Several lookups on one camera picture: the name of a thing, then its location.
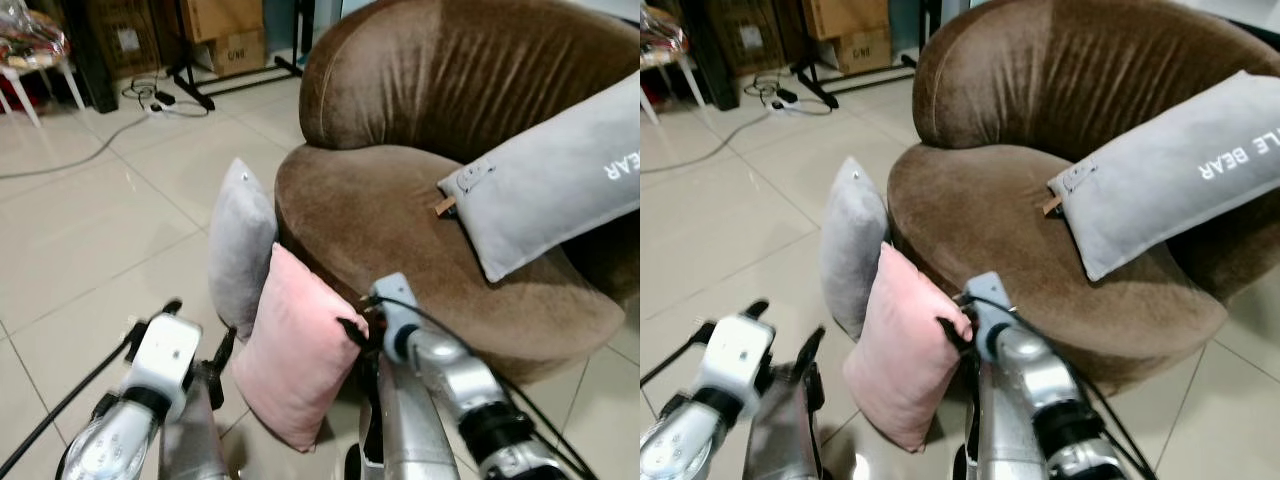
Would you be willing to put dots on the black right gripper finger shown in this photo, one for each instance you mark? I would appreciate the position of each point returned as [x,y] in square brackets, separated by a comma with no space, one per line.
[955,337]
[356,336]

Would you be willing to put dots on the pink pillow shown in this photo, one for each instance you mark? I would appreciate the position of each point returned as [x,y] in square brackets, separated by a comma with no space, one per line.
[905,350]
[295,350]

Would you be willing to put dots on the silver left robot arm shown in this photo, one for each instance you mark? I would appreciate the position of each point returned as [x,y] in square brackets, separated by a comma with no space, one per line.
[115,445]
[680,445]

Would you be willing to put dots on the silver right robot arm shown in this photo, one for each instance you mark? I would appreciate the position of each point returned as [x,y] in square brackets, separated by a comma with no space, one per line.
[1050,400]
[470,395]

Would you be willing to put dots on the plain grey pillow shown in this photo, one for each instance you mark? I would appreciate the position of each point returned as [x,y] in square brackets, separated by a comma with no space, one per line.
[240,250]
[852,250]

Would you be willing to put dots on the brown velvet round sofa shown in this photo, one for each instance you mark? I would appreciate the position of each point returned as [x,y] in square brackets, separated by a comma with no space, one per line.
[400,220]
[1000,220]

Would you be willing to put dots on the brown pillow tag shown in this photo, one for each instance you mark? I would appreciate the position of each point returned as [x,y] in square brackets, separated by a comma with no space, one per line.
[443,206]
[1052,206]

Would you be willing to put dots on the long grey printed pillow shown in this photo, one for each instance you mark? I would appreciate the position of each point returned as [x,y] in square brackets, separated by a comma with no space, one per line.
[1150,190]
[545,190]

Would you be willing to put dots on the black metal floor stand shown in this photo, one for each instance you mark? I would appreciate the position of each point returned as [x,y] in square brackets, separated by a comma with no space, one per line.
[815,85]
[190,85]

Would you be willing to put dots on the silver left robot leg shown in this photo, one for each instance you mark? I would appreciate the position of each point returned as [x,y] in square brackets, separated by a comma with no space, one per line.
[785,440]
[195,440]

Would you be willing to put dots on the silver robot leg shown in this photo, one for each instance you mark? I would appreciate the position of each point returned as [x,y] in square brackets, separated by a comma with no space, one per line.
[195,440]
[785,440]
[1005,435]
[405,430]

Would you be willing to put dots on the silver right robot leg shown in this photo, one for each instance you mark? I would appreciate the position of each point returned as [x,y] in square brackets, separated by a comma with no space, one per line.
[405,430]
[1005,435]

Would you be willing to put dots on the white power strip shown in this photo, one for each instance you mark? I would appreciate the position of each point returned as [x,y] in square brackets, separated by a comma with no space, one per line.
[160,108]
[785,103]

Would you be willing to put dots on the white plastic chair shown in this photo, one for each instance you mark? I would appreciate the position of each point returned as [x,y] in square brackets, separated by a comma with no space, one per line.
[22,90]
[690,78]

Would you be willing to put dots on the tall black cabinet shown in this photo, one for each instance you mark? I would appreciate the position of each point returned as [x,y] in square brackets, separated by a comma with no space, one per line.
[712,55]
[92,55]

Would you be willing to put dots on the tan cardboard box with print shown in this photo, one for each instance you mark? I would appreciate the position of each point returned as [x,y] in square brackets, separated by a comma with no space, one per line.
[238,55]
[862,52]

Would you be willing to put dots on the dark brown cardboard box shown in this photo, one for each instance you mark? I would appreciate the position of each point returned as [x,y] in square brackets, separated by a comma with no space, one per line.
[125,40]
[750,38]

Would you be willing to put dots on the clear plastic wrapped bundle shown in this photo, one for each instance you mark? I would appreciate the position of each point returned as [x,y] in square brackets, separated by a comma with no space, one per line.
[660,35]
[30,40]

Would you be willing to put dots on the plain tan cardboard box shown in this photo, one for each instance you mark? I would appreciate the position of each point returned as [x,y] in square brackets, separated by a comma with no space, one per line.
[220,18]
[845,17]

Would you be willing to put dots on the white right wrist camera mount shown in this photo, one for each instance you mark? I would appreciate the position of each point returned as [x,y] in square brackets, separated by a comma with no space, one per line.
[393,305]
[992,305]

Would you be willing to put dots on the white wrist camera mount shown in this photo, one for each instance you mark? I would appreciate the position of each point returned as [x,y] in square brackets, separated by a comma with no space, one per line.
[165,360]
[393,305]
[992,305]
[735,362]

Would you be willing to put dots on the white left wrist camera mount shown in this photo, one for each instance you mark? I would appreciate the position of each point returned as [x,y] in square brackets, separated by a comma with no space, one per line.
[165,360]
[735,362]

